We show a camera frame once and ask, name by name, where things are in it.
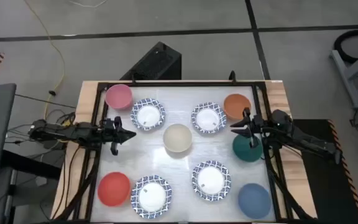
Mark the black computer tower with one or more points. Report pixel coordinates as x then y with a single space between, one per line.
157 62

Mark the blue bowl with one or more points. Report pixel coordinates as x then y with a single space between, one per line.
254 200

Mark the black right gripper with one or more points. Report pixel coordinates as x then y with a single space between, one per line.
256 127

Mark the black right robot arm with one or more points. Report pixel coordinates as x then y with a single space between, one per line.
306 143

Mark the orange bowl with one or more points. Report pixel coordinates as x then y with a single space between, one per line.
235 105

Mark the black metal table frame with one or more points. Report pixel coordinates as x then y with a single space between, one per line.
197 83

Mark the grey metal stand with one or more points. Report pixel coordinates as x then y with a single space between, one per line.
346 77

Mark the pink bowl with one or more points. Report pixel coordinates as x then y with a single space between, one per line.
118 96

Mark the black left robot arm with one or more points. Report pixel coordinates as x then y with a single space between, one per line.
57 132

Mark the large black hazard-edged mat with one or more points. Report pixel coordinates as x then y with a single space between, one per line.
322 186

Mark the teal bowl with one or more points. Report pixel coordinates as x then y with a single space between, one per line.
244 151

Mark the beige bowl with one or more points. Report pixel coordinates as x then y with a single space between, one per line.
177 137

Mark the red bowl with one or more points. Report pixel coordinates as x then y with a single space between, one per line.
113 189

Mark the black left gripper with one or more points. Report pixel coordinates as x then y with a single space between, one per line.
110 133

